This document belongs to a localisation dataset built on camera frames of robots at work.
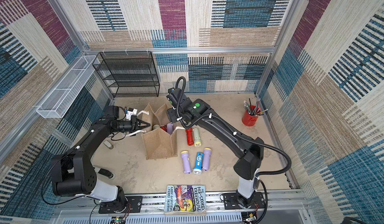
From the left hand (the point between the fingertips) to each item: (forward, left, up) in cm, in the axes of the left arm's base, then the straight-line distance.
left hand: (150, 125), depth 81 cm
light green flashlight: (-3, -25, -15) cm, 30 cm away
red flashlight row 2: (+6, -5, -12) cm, 14 cm away
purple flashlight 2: (-13, -30, -16) cm, 36 cm away
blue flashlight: (-14, -26, -16) cm, 33 cm away
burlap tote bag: (-7, -4, -8) cm, 11 cm away
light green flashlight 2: (+6, 0, -10) cm, 12 cm away
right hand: (+2, -16, +8) cm, 18 cm away
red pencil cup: (+12, -59, -9) cm, 61 cm away
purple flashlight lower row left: (-14, -19, -16) cm, 28 cm away
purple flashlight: (+5, -9, -11) cm, 15 cm away
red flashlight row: (+2, -21, -15) cm, 26 cm away
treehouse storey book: (-32, -20, -16) cm, 41 cm away
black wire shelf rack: (+44, +23, +1) cm, 49 cm away
